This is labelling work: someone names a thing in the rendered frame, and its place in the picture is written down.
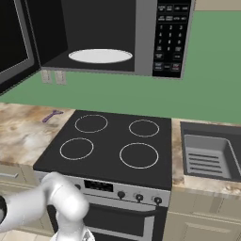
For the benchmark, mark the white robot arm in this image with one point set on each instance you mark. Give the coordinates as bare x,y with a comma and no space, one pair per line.
64,200

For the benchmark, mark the white round microwave turntable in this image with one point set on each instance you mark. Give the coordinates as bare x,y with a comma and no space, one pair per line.
100,56

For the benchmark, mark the black and grey microwave oven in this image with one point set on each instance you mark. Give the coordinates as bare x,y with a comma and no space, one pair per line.
144,37

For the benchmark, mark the black microwave door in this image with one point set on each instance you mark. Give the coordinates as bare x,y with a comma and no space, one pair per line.
14,37

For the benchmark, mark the black and silver stove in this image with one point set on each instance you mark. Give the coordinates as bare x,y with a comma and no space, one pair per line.
108,147

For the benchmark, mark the purple peeler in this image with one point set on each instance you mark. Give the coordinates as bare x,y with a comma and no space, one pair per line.
50,116

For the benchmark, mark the black stove knob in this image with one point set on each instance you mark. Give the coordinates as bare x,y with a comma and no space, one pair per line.
77,187
121,195
139,197
157,200

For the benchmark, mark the dark grey sink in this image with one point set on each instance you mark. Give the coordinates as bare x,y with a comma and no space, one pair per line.
208,153

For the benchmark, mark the black oven door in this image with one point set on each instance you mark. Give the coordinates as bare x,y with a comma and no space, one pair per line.
122,224

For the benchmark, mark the beige false drawer front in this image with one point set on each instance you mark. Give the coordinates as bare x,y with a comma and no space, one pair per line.
194,202

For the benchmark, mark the beige cupboard door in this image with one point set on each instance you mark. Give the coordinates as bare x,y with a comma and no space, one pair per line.
204,229

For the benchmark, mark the white wall socket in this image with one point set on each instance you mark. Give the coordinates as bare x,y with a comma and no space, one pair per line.
61,77
46,77

